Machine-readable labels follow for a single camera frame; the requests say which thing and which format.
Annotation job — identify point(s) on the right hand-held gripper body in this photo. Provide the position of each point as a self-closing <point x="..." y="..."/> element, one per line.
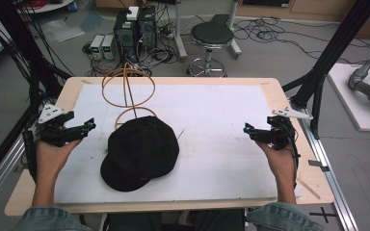
<point x="281" y="133"/>

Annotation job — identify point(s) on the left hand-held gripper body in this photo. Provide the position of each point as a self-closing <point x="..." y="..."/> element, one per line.
<point x="54" y="128"/>

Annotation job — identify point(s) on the black cap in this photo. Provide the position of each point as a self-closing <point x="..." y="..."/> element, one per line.
<point x="141" y="154"/>

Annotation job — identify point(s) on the person's right hand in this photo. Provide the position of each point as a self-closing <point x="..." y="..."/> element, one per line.
<point x="282" y="163"/>

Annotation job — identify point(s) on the person's left hand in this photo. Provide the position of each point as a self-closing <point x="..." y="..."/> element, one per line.
<point x="49" y="160"/>

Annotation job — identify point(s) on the white table mat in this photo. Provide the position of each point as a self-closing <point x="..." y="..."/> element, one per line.
<point x="221" y="144"/>

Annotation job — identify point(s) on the thin wooden stick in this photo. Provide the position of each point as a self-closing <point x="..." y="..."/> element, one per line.
<point x="309" y="188"/>

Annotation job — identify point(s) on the white floor board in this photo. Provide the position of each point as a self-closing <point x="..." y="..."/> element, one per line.
<point x="350" y="102"/>

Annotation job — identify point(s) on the grey power supply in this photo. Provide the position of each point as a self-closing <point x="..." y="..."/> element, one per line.
<point x="108" y="46"/>
<point x="97" y="46"/>

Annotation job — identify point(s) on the black computer tower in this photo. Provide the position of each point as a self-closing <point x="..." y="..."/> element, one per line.
<point x="126" y="38"/>
<point x="147" y="29"/>

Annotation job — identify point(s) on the clear plastic sheet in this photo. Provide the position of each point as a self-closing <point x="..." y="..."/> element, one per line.
<point x="62" y="30"/>

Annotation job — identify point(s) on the white stand leg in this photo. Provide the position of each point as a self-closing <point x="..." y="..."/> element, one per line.
<point x="234" y="32"/>
<point x="180" y="32"/>

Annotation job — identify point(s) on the black round stool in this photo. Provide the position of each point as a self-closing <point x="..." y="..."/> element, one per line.
<point x="211" y="33"/>

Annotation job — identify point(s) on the white box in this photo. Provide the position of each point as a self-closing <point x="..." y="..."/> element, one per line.
<point x="132" y="13"/>

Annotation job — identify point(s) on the person's dark pants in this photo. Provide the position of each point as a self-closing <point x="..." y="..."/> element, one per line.
<point x="173" y="221"/>

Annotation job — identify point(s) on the round white table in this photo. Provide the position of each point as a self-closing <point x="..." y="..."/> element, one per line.
<point x="45" y="5"/>

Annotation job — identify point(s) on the metal bracket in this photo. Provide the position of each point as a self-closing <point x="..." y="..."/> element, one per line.
<point x="318" y="164"/>

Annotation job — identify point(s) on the aluminium rail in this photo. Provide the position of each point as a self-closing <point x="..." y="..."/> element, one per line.
<point x="0" y="179"/>
<point x="329" y="173"/>

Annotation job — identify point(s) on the black frame post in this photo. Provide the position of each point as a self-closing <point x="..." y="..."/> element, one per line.
<point x="334" y="51"/>
<point x="22" y="48"/>

